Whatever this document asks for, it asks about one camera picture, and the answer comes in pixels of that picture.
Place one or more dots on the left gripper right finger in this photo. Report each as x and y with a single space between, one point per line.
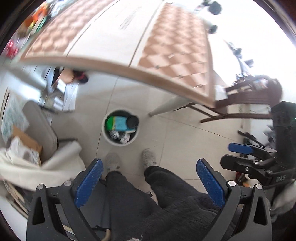
210 181

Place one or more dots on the black trouser leg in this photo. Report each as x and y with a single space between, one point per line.
185 213
130 209

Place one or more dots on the right black trouser leg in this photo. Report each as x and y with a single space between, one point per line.
185 213

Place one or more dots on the grey chair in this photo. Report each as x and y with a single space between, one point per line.
41 131

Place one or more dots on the dark wooden bench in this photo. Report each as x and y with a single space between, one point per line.
269 95

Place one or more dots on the orange box on shelf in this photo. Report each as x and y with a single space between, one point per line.
39 13

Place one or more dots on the white cloth sheet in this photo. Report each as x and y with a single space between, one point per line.
65 164

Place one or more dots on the green white medicine box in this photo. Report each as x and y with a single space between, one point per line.
120 137

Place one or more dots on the left black trouser leg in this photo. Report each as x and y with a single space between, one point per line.
130 209

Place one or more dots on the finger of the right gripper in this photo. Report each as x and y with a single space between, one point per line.
243 165
240 148

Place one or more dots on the grey slipper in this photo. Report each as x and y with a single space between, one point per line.
148 158
112 162

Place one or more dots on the left grey slipper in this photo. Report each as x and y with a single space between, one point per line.
112 162

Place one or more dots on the white trash bin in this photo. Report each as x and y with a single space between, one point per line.
133 132

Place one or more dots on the brown cardboard box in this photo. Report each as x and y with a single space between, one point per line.
25 147

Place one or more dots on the black dumbbell weight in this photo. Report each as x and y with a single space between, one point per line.
215 8

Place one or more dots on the blue green paper bag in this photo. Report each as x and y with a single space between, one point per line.
117 123

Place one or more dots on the right grey slipper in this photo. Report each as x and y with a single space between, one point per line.
148 158

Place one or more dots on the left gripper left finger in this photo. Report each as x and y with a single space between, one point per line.
86 181

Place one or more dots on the black plastic lid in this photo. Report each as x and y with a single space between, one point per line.
132 122

